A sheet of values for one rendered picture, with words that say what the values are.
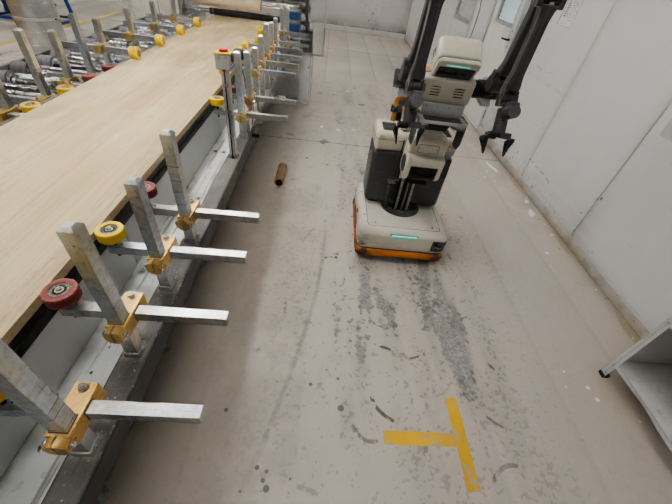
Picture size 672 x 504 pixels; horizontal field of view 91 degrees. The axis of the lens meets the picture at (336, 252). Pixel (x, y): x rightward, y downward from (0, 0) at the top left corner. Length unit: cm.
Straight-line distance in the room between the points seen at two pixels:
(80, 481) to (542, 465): 175
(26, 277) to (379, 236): 177
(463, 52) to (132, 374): 182
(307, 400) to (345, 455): 29
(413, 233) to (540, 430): 127
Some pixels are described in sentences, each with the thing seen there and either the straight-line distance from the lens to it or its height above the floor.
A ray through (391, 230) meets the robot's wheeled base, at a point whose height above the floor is 27.
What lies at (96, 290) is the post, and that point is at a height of 99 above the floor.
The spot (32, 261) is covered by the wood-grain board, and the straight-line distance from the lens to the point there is 123.
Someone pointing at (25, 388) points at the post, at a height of 101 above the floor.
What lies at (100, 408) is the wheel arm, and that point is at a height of 82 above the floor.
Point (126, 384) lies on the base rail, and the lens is 111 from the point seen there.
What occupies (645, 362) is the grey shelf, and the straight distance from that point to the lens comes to 258.
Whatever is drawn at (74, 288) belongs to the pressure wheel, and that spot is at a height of 91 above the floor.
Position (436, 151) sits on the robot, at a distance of 208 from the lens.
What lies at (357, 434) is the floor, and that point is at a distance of 174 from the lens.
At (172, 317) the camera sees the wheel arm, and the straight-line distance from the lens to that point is 102.
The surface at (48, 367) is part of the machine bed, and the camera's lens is 123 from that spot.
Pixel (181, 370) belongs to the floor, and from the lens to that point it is 191.
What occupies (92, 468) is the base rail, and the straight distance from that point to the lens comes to 105.
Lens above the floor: 162
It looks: 42 degrees down
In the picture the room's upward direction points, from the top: 9 degrees clockwise
